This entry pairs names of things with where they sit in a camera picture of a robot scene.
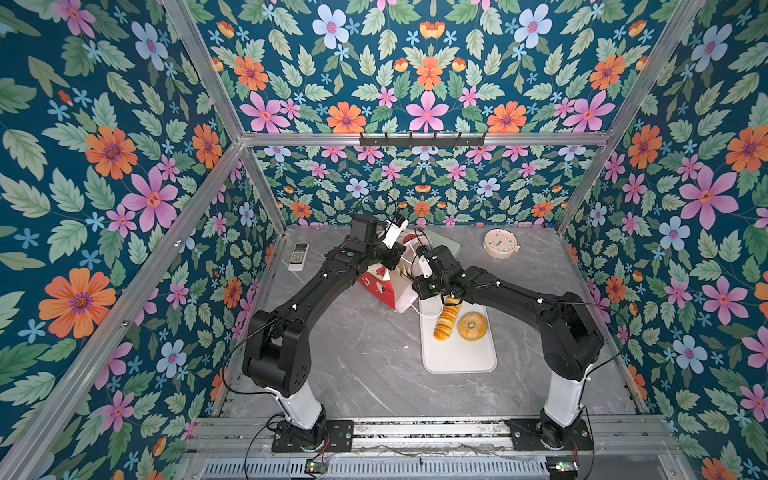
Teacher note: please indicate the round fake bagel bread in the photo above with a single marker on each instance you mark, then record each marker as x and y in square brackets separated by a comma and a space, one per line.
[473, 326]

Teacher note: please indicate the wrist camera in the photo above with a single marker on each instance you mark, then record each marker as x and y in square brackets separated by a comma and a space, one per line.
[394, 226]
[420, 265]

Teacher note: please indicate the beige round alarm clock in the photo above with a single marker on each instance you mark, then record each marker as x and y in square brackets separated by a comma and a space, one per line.
[500, 244]

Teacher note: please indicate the white red paper bag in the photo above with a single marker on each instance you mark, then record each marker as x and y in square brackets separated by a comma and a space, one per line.
[393, 288]

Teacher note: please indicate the white remote control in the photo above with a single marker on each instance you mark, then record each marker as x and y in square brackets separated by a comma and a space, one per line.
[298, 257]

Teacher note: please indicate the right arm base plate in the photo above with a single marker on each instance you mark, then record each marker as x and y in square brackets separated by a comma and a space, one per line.
[529, 434]

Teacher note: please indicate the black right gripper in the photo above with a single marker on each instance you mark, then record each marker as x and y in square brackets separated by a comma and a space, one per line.
[420, 288]

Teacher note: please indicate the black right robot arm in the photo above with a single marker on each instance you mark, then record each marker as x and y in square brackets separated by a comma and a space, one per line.
[570, 338]

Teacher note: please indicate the long twisted fake bread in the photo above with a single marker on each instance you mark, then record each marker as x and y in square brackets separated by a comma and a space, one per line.
[447, 319]

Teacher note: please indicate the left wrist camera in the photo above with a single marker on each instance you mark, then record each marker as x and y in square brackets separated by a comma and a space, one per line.
[394, 226]

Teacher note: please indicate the black hook rail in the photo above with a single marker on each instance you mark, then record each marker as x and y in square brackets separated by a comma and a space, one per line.
[408, 140]

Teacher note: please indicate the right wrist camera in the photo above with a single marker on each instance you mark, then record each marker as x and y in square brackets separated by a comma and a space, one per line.
[420, 265]

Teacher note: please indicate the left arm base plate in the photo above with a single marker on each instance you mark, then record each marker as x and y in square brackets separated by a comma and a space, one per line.
[334, 436]

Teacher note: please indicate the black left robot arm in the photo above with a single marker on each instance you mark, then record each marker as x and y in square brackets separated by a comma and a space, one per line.
[277, 351]

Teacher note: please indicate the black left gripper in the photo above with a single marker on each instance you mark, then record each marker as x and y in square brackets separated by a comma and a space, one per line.
[393, 253]

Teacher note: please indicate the white plastic tray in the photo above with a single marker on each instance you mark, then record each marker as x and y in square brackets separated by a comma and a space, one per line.
[454, 355]

